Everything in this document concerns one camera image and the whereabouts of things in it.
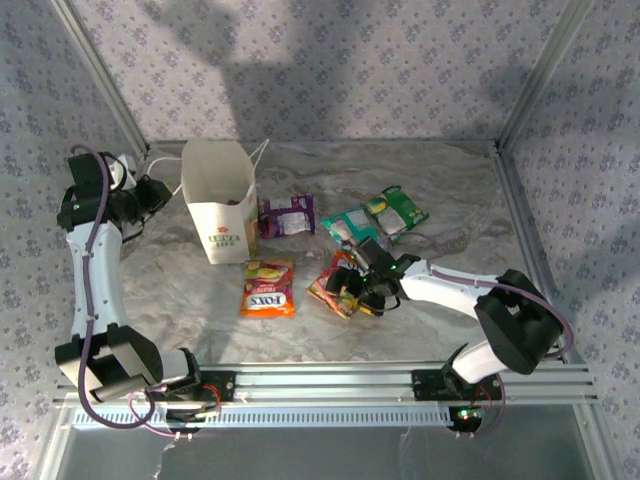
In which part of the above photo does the orange Fox's candy packet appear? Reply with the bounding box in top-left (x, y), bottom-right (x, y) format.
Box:
top-left (306, 249), bottom-right (374, 321)
top-left (238, 258), bottom-right (297, 319)

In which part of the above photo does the teal snack packet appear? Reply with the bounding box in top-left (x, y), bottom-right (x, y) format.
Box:
top-left (320, 205), bottom-right (382, 251)

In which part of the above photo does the green snack packet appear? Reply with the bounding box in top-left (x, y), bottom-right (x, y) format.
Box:
top-left (362, 184), bottom-right (431, 245)

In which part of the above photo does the white green paper bag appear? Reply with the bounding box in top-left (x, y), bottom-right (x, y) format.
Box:
top-left (146, 138), bottom-right (271, 266)

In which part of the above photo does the right control board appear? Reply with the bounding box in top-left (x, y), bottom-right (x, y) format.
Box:
top-left (446, 405), bottom-right (487, 435)

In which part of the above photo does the control board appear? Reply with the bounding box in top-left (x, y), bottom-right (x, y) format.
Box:
top-left (446, 405), bottom-right (487, 435)
top-left (163, 405), bottom-right (222, 437)

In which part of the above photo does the left control board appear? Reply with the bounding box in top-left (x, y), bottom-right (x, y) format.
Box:
top-left (163, 405), bottom-right (222, 437)

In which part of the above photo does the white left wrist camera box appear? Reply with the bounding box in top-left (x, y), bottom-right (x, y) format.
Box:
top-left (110, 152), bottom-right (140, 190)

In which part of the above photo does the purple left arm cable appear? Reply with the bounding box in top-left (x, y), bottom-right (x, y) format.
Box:
top-left (69, 143), bottom-right (201, 441)

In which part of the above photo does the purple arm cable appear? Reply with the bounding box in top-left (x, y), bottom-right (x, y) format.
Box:
top-left (69, 143), bottom-right (201, 441)
top-left (379, 230), bottom-right (575, 441)

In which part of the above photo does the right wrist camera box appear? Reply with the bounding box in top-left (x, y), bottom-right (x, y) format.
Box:
top-left (353, 236), bottom-right (387, 271)

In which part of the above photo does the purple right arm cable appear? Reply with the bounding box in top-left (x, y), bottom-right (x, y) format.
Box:
top-left (379, 230), bottom-right (575, 441)

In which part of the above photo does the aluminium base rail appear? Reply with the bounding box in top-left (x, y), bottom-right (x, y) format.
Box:
top-left (53, 362), bottom-right (600, 407)

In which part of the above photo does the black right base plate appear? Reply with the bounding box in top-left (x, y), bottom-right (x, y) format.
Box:
top-left (411, 367), bottom-right (504, 402)

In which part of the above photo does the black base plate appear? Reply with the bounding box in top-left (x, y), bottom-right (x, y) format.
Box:
top-left (144, 369), bottom-right (237, 404)
top-left (411, 367), bottom-right (504, 402)

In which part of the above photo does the white slotted cable duct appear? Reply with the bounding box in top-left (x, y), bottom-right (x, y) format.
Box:
top-left (71, 404), bottom-right (484, 431)

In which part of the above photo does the aluminium corner post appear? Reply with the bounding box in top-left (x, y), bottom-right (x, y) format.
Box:
top-left (49, 0), bottom-right (151, 157)
top-left (497, 0), bottom-right (594, 149)

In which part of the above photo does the thin aluminium table edge rail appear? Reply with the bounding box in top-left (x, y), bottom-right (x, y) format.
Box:
top-left (147, 138), bottom-right (501, 149)

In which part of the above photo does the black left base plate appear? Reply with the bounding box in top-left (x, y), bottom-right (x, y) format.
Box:
top-left (144, 369), bottom-right (237, 404)

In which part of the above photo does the aluminium side rail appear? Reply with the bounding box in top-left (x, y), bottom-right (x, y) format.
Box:
top-left (492, 139), bottom-right (589, 366)

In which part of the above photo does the aluminium frame leg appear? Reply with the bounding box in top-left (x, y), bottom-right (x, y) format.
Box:
top-left (37, 404), bottom-right (76, 480)
top-left (572, 402), bottom-right (621, 480)

